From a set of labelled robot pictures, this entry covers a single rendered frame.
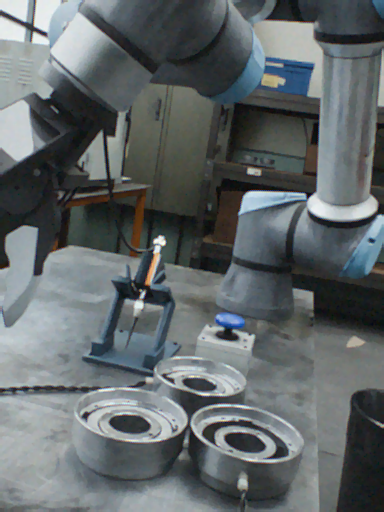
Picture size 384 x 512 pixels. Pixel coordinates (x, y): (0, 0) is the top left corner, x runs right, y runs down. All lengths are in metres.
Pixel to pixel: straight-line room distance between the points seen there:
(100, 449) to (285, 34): 4.29
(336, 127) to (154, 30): 0.52
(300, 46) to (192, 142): 1.05
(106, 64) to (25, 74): 2.48
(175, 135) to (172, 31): 3.96
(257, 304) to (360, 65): 0.44
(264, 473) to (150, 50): 0.36
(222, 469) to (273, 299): 0.59
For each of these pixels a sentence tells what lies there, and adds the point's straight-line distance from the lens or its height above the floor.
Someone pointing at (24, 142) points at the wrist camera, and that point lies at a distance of 0.46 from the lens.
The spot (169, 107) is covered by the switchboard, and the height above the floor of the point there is 1.33.
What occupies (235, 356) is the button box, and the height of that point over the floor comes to 0.83.
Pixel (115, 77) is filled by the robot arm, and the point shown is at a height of 1.13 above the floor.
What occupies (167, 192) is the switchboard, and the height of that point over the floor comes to 0.71.
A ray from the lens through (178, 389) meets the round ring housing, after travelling 0.63.
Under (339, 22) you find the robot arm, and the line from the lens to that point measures 0.89.
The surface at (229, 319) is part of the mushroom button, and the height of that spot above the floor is 0.87.
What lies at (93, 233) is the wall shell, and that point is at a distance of 4.91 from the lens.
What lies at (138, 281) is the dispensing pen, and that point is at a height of 0.90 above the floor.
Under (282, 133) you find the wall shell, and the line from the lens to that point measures 4.58.
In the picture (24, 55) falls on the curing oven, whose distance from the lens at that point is 2.96.
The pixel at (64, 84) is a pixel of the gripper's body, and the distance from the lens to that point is 0.48.
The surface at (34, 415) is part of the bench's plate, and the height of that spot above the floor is 0.80.
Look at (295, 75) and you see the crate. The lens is 4.11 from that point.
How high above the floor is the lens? 1.09
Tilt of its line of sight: 11 degrees down
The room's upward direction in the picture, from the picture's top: 9 degrees clockwise
